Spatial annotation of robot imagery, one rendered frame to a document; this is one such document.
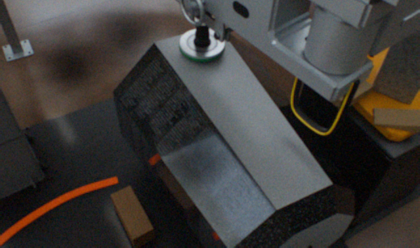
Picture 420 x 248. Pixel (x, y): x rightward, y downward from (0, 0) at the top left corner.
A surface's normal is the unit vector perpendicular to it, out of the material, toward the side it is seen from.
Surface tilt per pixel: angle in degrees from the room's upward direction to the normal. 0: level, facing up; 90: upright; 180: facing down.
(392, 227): 0
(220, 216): 45
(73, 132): 0
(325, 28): 90
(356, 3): 90
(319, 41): 90
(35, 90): 0
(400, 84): 90
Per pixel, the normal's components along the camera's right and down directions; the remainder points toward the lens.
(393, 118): -0.15, -0.69
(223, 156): -0.59, -0.23
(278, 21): 0.63, 0.59
